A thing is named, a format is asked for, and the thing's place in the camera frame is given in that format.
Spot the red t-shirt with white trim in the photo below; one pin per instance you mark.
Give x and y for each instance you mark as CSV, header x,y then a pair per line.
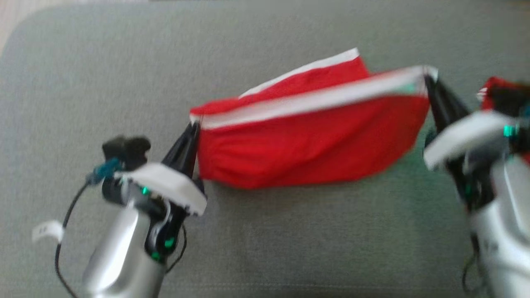
x,y
310,145

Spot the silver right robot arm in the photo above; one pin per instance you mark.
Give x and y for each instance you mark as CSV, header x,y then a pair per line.
x,y
505,231

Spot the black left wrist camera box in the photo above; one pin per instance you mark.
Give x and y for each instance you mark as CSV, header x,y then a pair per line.
x,y
126,151

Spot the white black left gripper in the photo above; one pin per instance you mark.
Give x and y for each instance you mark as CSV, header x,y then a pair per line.
x,y
165,184

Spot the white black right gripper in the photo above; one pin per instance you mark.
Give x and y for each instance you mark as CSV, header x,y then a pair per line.
x,y
459,136

